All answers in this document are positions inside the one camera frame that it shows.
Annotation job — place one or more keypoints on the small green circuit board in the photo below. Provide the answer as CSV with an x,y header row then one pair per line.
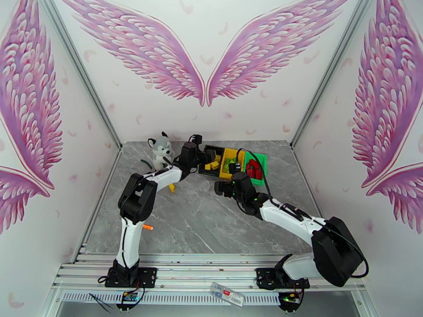
x,y
130,296

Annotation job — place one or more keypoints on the black circuit board green light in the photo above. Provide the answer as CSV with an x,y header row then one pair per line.
x,y
289,298

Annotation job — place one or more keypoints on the long yellow lego brick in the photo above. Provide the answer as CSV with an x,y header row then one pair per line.
x,y
208,167

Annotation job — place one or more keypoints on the aluminium rail frame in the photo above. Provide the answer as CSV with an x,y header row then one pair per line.
x,y
205,271

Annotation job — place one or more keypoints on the black tweezers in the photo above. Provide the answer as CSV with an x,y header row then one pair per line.
x,y
102,302

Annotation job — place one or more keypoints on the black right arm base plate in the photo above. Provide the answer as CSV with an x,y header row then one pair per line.
x,y
266,278

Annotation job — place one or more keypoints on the grey husky plush toy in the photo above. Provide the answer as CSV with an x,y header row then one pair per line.
x,y
160,149

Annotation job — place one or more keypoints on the yellow plastic bin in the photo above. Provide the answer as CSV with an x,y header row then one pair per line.
x,y
226,175

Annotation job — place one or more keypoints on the aluminium frame post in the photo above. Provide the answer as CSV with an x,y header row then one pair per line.
x,y
82,75
330,75

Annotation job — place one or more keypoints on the red lego brick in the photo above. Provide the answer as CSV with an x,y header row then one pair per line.
x,y
254,163
248,168
258,173
251,176

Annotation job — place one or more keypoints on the white label card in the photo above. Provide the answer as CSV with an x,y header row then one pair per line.
x,y
228,294

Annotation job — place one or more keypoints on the orange marker pen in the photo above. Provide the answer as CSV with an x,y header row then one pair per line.
x,y
148,227

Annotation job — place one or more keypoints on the yellow wedge lego piece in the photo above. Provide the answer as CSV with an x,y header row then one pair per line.
x,y
172,188

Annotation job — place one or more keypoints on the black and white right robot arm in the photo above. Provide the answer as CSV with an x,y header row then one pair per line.
x,y
333,253

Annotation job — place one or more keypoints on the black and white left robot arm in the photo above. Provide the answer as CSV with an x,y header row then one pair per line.
x,y
137,200

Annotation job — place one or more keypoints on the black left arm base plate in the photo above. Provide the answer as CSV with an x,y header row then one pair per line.
x,y
147,276

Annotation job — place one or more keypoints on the black plastic bin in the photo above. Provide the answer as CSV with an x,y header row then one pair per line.
x,y
209,174

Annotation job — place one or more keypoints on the green plastic bin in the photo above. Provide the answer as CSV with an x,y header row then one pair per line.
x,y
261,157

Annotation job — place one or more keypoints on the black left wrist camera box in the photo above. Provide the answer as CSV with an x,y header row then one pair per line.
x,y
197,139

